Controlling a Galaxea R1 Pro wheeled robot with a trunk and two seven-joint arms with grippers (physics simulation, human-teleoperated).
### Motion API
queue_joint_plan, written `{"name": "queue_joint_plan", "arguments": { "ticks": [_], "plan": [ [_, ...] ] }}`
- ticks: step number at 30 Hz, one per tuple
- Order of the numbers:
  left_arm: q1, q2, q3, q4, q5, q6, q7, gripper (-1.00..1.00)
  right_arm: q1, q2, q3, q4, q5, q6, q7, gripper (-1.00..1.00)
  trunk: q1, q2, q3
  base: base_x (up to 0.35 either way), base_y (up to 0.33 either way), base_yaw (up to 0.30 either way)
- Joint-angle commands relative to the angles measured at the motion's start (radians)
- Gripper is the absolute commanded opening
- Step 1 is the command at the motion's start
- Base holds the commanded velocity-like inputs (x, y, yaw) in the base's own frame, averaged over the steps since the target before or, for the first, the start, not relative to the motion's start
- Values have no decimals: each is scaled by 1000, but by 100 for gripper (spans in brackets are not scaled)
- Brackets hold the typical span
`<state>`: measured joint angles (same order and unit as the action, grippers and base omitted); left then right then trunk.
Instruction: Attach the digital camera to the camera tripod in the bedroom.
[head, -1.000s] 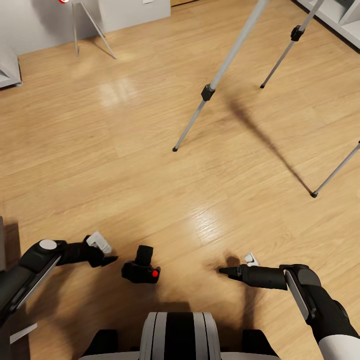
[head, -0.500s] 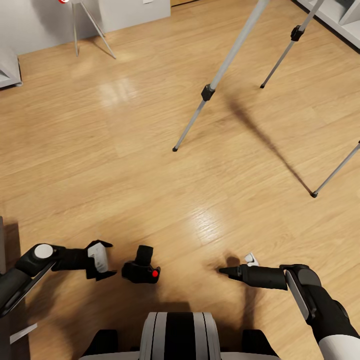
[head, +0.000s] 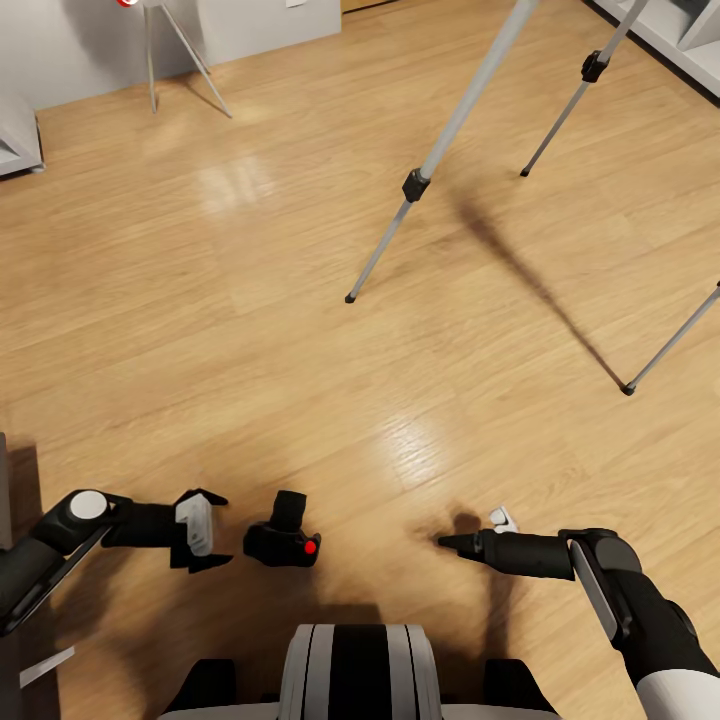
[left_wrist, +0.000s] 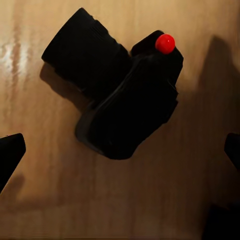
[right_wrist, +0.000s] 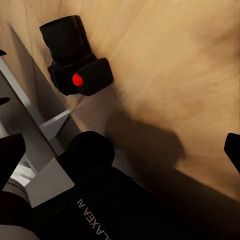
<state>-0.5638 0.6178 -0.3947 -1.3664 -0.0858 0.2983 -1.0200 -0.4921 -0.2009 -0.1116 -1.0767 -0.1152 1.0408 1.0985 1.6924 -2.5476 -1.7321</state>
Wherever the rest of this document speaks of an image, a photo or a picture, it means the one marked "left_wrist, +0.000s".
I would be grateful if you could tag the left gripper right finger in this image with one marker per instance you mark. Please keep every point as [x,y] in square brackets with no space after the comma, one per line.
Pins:
[232,149]

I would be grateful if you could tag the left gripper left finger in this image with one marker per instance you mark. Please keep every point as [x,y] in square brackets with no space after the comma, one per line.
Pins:
[12,150]

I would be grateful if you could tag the digital camera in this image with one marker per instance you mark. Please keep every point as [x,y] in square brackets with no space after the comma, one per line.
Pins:
[129,97]

